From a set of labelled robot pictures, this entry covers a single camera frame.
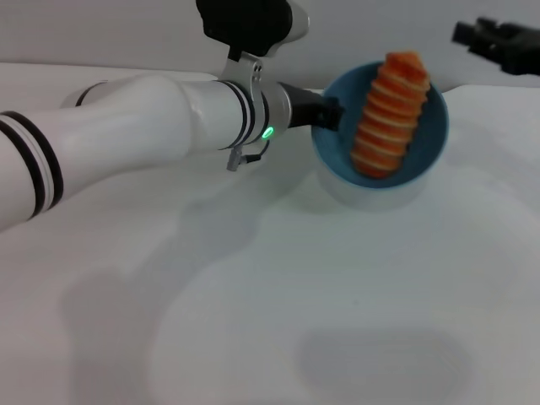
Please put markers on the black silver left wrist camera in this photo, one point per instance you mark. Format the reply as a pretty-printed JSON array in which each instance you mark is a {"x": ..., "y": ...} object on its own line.
[{"x": 249, "y": 25}]

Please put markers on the blue bowl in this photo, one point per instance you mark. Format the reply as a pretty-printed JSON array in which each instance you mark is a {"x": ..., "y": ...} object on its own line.
[{"x": 333, "y": 160}]

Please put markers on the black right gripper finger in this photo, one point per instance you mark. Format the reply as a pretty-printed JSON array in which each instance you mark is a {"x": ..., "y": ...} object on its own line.
[
  {"x": 487, "y": 23},
  {"x": 464, "y": 34}
]

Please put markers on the silver left camera bracket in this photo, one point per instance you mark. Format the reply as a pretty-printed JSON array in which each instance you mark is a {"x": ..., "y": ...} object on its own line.
[{"x": 244, "y": 76}]

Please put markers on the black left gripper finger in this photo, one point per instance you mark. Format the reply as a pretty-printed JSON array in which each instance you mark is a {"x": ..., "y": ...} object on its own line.
[{"x": 331, "y": 114}]

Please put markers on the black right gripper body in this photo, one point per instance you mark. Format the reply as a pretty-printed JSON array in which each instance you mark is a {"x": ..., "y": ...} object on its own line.
[{"x": 514, "y": 50}]

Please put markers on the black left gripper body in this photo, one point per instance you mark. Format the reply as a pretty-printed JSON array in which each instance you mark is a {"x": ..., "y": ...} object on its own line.
[{"x": 301, "y": 107}]

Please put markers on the orange striped bread loaf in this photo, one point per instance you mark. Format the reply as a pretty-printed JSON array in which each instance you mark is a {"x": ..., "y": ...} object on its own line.
[{"x": 388, "y": 118}]

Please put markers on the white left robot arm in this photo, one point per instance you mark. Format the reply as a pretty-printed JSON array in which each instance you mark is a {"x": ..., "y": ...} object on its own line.
[{"x": 126, "y": 126}]

